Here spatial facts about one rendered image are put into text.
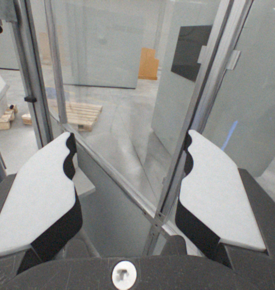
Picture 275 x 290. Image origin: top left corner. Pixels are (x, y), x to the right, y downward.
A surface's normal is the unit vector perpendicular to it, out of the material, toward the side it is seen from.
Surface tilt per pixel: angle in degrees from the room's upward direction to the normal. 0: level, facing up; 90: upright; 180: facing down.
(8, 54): 90
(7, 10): 90
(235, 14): 90
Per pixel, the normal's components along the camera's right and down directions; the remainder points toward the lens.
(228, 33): -0.74, 0.28
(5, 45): 0.26, 0.55
